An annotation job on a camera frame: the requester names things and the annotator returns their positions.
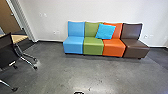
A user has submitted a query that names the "brown wooden door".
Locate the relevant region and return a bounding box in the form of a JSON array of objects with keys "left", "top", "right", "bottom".
[{"left": 0, "top": 0, "right": 22, "bottom": 34}]

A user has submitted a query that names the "green sofa seat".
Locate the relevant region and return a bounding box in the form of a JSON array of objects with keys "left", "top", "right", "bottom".
[{"left": 82, "top": 21, "right": 105, "bottom": 57}]

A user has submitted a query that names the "blue sofa seat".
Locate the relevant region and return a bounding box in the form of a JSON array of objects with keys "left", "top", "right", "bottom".
[{"left": 62, "top": 20, "right": 86, "bottom": 55}]

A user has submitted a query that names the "cyan square cushion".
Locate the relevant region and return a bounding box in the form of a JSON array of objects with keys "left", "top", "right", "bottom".
[{"left": 94, "top": 23, "right": 117, "bottom": 40}]

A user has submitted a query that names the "orange sofa seat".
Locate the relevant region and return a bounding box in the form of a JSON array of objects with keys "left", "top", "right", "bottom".
[{"left": 101, "top": 22, "right": 127, "bottom": 58}]

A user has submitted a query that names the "brown sofa seat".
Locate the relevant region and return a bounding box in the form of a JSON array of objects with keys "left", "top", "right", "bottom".
[{"left": 120, "top": 22, "right": 151, "bottom": 60}]

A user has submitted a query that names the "light wooden table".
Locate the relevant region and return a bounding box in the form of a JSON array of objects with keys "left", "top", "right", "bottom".
[{"left": 10, "top": 33, "right": 30, "bottom": 44}]

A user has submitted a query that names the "white wall outlet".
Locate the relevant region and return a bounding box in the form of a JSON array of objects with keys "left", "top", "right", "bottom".
[
  {"left": 143, "top": 33, "right": 151, "bottom": 39},
  {"left": 53, "top": 30, "right": 60, "bottom": 36}
]

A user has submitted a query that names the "white wall light switch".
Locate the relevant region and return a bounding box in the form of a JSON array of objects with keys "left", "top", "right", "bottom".
[{"left": 39, "top": 12, "right": 48, "bottom": 18}]

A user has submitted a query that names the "white door frame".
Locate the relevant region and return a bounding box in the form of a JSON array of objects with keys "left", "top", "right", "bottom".
[{"left": 9, "top": 0, "right": 38, "bottom": 43}]

